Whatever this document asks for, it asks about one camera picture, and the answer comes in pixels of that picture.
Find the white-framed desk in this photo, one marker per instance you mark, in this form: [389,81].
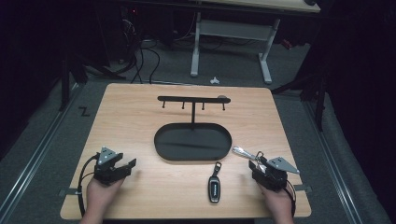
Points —
[232,29]

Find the black car key fob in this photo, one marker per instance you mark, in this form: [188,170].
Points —
[214,186]

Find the small white floor object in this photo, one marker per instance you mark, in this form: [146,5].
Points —
[214,81]

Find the black key holder with tray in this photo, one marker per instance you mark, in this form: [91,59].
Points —
[193,143]

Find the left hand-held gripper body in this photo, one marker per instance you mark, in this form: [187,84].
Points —
[106,169]

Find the metal floor rail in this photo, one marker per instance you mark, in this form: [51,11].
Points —
[37,155]
[333,161]

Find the black zigzag floor piece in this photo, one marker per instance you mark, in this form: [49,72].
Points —
[84,111]

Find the person's right hand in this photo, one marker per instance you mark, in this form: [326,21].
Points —
[278,200]

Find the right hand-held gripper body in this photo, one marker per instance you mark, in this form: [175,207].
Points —
[274,175]

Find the grey table edge bracket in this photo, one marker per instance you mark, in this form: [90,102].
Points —
[303,188]
[70,192]

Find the black metal stand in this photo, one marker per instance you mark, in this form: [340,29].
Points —
[319,99]
[65,84]

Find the person's left hand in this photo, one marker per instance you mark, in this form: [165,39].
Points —
[101,194]

